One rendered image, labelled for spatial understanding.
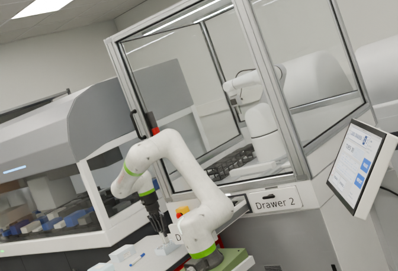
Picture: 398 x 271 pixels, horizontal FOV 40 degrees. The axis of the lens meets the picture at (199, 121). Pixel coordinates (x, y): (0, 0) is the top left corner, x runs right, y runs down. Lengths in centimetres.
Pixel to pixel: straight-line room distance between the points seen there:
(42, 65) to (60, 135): 401
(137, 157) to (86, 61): 534
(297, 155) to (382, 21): 329
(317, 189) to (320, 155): 18
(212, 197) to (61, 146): 126
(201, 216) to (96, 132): 129
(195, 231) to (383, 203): 79
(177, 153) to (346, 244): 99
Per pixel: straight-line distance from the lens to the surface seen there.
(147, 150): 249
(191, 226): 239
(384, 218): 221
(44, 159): 362
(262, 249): 302
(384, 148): 196
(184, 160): 253
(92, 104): 351
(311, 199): 272
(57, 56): 754
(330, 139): 293
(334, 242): 280
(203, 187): 250
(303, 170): 268
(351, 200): 205
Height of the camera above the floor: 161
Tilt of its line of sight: 5 degrees down
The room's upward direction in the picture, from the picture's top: 20 degrees counter-clockwise
